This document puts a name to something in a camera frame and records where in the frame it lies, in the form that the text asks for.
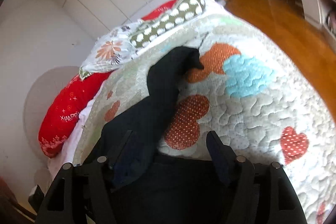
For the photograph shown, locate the green white patterned pillow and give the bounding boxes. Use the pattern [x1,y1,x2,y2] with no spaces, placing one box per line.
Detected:
[129,0,206,49]

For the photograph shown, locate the red Happy pillow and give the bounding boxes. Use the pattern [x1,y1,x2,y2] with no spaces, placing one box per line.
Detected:
[38,72,110,159]

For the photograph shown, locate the floral white pillow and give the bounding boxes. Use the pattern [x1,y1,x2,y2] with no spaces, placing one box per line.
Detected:
[79,22,141,80]

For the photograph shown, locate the round grey headboard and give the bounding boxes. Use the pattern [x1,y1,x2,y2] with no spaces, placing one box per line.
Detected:
[23,66,79,163]

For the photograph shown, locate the heart patterned quilt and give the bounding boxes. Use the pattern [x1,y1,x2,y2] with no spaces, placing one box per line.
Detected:
[73,11,335,223]

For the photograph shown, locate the white bed sheet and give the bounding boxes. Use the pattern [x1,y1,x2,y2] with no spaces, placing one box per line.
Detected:
[47,100,98,177]

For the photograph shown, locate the black pants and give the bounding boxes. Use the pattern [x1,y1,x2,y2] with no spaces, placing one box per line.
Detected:
[81,46,237,224]

